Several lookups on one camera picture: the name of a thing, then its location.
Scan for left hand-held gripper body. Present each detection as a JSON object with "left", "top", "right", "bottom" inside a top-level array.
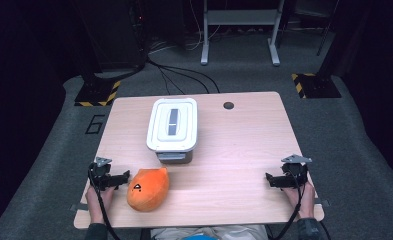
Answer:
[{"left": 89, "top": 156, "right": 118, "bottom": 192}]

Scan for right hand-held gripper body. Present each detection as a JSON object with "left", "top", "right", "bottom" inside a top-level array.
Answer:
[{"left": 281, "top": 154, "right": 313, "bottom": 189}]

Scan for orange plush toy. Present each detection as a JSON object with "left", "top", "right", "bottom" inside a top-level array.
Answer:
[{"left": 126, "top": 166, "right": 170, "bottom": 213}]

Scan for clear brown storage container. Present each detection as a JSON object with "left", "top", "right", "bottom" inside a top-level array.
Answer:
[{"left": 155, "top": 149, "right": 194, "bottom": 165}]

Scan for white container lid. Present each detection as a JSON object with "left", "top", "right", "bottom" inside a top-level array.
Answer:
[{"left": 146, "top": 97, "right": 198, "bottom": 154}]

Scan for person's right hand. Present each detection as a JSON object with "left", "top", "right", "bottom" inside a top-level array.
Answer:
[{"left": 283, "top": 181, "right": 316, "bottom": 219}]

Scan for person's left hand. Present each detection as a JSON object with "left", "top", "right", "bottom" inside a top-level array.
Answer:
[{"left": 85, "top": 185, "right": 115, "bottom": 224}]

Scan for black striped stand base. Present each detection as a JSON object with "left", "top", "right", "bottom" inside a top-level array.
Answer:
[
  {"left": 291, "top": 72, "right": 342, "bottom": 100},
  {"left": 74, "top": 79, "right": 122, "bottom": 108}
]

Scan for person's blue shirt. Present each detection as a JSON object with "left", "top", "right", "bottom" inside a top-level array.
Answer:
[{"left": 182, "top": 234, "right": 220, "bottom": 240}]

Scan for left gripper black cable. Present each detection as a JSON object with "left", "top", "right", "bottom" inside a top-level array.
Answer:
[{"left": 87, "top": 164, "right": 122, "bottom": 240}]

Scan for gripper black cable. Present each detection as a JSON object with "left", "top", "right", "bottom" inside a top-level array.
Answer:
[
  {"left": 87, "top": 164, "right": 122, "bottom": 240},
  {"left": 267, "top": 169, "right": 307, "bottom": 240}
]

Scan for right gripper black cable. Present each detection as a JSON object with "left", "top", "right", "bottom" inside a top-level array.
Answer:
[{"left": 267, "top": 169, "right": 307, "bottom": 240}]

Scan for black cable under table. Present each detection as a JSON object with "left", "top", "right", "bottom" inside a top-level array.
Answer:
[{"left": 318, "top": 220, "right": 332, "bottom": 240}]

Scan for black floor cables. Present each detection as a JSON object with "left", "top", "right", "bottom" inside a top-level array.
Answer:
[{"left": 147, "top": 58, "right": 221, "bottom": 95}]

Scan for white floor cables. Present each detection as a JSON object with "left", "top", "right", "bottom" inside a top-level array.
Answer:
[{"left": 150, "top": 0, "right": 222, "bottom": 53}]

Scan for white metal desk frame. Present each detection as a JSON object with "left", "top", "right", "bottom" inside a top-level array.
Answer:
[{"left": 200, "top": 0, "right": 285, "bottom": 67}]

